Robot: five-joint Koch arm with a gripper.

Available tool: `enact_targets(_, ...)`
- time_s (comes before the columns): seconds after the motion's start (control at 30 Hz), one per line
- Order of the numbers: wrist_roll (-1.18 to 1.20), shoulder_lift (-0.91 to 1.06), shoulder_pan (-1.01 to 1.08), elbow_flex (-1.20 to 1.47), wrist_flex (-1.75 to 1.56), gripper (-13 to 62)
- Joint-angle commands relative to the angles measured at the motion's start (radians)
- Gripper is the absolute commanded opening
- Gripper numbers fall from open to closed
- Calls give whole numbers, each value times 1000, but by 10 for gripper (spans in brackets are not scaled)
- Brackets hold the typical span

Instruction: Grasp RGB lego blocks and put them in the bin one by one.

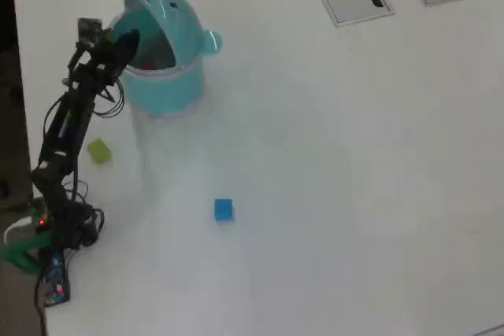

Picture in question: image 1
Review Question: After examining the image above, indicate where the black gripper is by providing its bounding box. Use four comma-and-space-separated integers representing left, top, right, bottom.
84, 28, 142, 74

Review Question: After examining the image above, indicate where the green cube block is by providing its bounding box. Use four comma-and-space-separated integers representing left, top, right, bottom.
86, 138, 112, 164

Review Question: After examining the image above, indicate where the blue cube block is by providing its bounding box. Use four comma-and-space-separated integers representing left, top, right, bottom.
213, 198, 235, 223

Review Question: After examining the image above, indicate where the teal whale-shaped bin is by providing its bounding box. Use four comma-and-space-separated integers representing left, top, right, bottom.
104, 0, 224, 119

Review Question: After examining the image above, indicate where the green plastic table clamp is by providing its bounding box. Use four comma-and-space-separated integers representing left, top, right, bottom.
0, 231, 52, 274

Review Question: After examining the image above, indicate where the blue controller circuit board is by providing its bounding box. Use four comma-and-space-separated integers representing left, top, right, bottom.
41, 249, 72, 308

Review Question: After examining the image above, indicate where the small wrist camera board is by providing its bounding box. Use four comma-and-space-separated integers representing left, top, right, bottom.
77, 17, 102, 44

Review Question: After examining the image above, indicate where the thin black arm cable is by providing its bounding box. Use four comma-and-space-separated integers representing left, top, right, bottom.
93, 75, 126, 120

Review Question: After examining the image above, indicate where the black base wire bundle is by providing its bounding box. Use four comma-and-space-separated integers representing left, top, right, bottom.
65, 180, 106, 250

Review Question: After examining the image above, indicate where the white curved cable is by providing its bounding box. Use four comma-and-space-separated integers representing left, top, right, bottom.
2, 216, 40, 246

